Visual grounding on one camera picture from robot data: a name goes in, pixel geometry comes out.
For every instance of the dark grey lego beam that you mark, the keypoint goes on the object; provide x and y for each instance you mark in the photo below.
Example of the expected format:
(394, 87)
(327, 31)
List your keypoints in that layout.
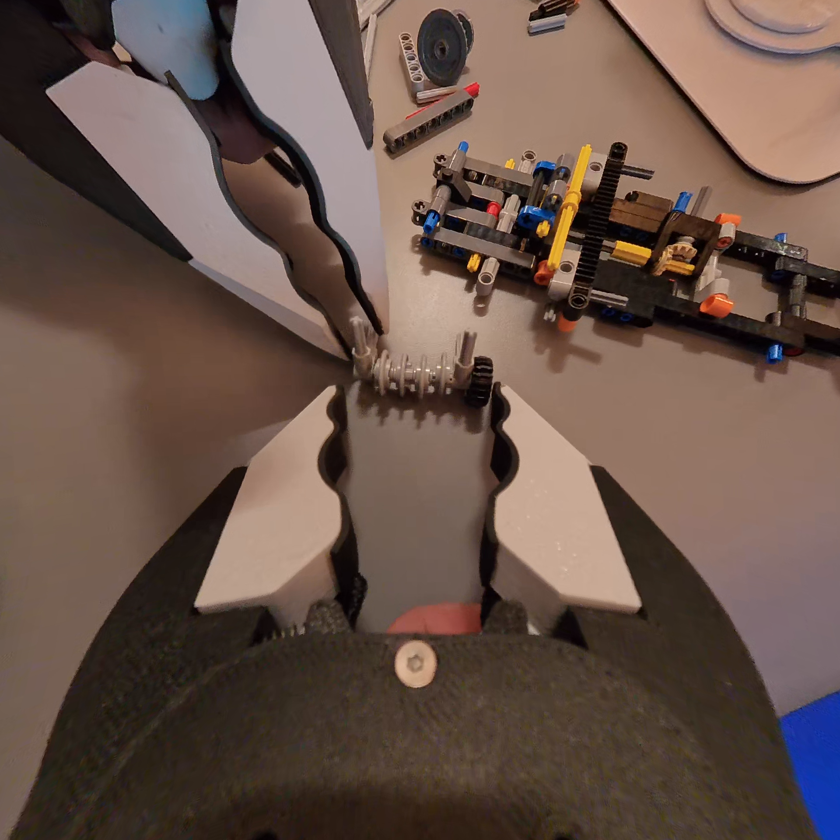
(426, 124)

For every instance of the blue panel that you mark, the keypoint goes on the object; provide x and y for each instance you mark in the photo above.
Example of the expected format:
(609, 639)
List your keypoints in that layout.
(814, 754)

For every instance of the light grey lego beam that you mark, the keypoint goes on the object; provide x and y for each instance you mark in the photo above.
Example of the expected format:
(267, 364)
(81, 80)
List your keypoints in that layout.
(410, 62)

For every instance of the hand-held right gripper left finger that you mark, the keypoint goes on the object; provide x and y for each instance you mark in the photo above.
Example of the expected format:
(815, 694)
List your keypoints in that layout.
(269, 525)

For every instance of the red lego axle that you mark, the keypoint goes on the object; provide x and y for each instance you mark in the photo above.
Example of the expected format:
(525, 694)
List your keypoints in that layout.
(469, 89)

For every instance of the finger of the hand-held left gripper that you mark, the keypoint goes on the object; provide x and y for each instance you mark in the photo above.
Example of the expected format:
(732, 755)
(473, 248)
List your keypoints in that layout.
(315, 131)
(144, 164)

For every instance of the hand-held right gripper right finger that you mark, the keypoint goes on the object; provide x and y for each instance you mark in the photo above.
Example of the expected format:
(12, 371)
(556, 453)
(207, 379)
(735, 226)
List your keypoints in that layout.
(564, 525)

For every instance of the person's right hand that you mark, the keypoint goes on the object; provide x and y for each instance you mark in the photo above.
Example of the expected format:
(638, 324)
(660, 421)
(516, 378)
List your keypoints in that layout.
(433, 620)

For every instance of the small grey lego beam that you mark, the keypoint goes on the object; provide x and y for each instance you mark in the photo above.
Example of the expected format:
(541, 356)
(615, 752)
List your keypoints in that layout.
(548, 24)

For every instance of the black lego wheel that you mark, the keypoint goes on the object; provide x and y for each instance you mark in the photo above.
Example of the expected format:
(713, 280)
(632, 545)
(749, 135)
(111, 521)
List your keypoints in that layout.
(441, 46)

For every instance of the grey lego axle assembly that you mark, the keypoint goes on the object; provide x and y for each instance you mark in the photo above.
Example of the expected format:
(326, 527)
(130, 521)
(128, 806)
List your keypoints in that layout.
(420, 380)

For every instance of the white rounded board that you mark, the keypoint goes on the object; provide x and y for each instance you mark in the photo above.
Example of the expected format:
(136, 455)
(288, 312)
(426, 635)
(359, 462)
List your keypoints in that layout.
(754, 98)

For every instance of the black lego piece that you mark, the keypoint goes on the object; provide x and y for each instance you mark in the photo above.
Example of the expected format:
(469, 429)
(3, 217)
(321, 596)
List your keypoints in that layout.
(558, 8)

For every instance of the lego chassis assembly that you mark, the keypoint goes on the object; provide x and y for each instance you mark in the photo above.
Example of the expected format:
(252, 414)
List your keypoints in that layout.
(600, 216)

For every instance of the light grey lego axle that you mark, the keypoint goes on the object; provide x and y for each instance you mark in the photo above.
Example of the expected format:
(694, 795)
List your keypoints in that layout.
(436, 96)

